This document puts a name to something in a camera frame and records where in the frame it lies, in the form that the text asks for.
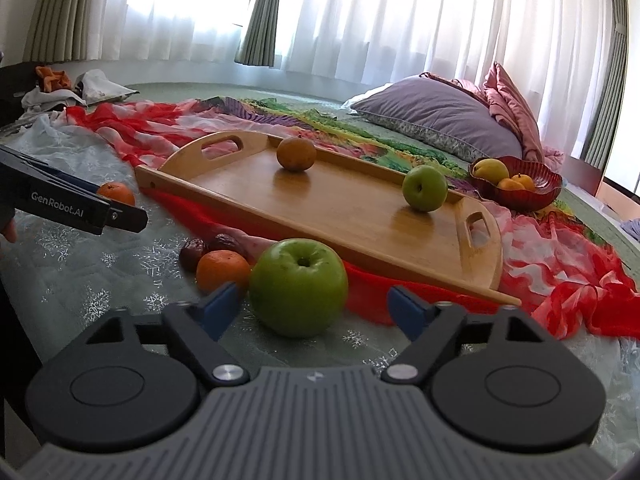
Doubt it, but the large green apple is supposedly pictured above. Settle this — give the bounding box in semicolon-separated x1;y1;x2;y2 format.
248;238;349;338

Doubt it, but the brown pear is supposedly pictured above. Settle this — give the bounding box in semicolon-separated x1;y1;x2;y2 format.
276;136;317;172

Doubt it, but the wooden bed frame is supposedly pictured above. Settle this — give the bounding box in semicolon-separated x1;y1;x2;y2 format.
560;155;640;221

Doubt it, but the small green apple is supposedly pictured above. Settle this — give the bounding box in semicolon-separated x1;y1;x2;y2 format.
402;164;448;212

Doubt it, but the purple pillow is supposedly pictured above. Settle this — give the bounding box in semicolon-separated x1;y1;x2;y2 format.
350;74;523;161

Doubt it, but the red date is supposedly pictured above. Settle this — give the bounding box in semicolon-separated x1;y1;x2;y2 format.
179;238;208;271
207;232;248;261

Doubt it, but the red and white scarf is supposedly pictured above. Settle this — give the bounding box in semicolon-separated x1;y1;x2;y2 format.
65;100;640;338

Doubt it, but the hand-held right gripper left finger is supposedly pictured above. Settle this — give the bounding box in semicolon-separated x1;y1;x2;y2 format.
84;282;251;389

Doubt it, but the sheer snowflake cloth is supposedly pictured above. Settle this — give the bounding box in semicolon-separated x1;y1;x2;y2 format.
0;115;640;461

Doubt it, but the multicoloured floral scarf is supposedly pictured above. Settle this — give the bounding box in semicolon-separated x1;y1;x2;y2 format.
220;97;601;216

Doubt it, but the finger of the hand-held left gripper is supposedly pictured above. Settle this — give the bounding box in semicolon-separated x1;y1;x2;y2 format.
30;157;108;201
104;203;149;233

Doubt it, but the red glass bowl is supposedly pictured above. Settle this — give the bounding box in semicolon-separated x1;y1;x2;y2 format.
467;156;563;212

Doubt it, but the green curtain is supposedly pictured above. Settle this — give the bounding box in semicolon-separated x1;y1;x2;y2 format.
582;0;630;171
235;0;301;68
22;0;118;63

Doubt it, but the white sheer curtain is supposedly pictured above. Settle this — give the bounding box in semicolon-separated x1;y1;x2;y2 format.
100;0;616;161

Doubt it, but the orange cloth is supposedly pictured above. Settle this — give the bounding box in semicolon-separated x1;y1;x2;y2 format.
35;65;71;93

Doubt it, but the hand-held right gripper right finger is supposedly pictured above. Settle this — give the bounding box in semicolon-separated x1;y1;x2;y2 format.
381;286;546;386

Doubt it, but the wooden tray with handles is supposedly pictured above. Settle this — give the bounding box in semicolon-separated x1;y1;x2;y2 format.
134;130;522;307

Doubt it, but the pink quilt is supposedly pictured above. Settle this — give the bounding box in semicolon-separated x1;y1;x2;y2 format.
420;61;566;161

